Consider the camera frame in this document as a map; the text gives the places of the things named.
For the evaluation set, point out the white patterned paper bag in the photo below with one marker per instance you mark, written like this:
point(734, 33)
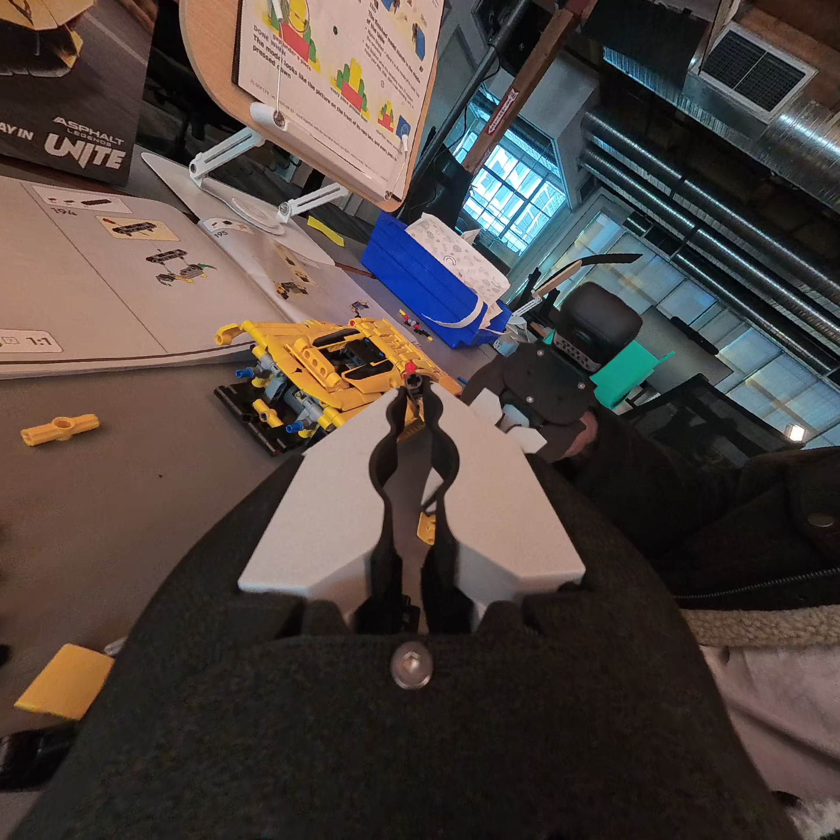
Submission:
point(453, 256)

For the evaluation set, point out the person's right hand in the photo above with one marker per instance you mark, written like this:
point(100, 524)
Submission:
point(585, 430)

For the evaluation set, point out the black stand pole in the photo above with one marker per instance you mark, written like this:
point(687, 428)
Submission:
point(489, 65)

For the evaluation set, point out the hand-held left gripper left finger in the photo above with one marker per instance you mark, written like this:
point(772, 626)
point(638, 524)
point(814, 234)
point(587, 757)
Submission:
point(308, 525)

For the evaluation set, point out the black brick with red pin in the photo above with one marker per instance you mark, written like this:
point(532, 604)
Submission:
point(413, 384)

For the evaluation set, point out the yellow toy brick car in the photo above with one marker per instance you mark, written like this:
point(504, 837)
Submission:
point(328, 367)

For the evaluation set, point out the blue plastic bin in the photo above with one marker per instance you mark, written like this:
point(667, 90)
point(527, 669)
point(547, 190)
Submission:
point(407, 275)

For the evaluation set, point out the yellow connector brick with hole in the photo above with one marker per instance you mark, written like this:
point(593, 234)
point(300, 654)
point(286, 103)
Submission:
point(59, 430)

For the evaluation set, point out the open instruction booklet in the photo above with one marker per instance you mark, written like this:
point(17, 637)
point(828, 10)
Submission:
point(98, 295)

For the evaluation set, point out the red white sign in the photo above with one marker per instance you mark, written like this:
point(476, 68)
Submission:
point(504, 111)

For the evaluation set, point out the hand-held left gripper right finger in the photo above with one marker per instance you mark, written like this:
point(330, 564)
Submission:
point(512, 525)

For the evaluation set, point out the wooden post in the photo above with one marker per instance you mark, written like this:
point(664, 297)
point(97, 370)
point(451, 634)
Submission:
point(558, 39)

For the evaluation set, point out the dark toy part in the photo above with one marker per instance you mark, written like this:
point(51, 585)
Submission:
point(33, 754)

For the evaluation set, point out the instruction board on stand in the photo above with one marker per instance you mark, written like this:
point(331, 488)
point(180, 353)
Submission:
point(341, 98)
point(203, 65)

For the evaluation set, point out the toy brick set box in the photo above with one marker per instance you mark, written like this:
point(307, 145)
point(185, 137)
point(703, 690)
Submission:
point(65, 98)

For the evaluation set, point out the wooden tilting book stand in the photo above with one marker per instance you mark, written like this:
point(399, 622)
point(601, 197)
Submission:
point(558, 279)

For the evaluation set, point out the small yellow brick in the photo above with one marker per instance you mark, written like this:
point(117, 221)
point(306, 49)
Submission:
point(426, 528)

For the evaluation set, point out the small cluster of brick pieces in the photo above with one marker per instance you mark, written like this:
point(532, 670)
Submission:
point(413, 325)

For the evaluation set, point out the yellow flat panel brick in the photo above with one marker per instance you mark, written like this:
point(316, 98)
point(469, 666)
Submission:
point(65, 682)

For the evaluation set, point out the yellow paper strip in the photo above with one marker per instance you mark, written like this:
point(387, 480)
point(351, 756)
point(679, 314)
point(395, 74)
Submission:
point(325, 229)

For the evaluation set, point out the silver spiral air duct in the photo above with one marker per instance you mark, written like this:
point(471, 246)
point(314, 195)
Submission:
point(800, 144)

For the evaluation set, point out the person's right forearm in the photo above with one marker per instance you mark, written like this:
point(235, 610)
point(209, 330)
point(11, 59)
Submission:
point(656, 472)

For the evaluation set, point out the large paned window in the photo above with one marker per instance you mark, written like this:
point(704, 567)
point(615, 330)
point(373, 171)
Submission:
point(515, 190)

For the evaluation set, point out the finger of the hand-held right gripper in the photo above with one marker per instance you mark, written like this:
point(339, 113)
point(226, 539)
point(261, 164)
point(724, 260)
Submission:
point(525, 438)
point(487, 408)

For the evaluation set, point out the dark ceiling pipes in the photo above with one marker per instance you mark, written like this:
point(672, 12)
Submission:
point(689, 216)

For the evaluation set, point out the black mesh office chair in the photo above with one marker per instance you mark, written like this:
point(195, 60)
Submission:
point(695, 407)

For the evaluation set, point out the white vent grille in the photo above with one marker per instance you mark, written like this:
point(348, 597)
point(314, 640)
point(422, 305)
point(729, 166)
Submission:
point(754, 69)

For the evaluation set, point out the black monitor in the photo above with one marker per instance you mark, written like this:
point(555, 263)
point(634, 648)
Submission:
point(446, 190)

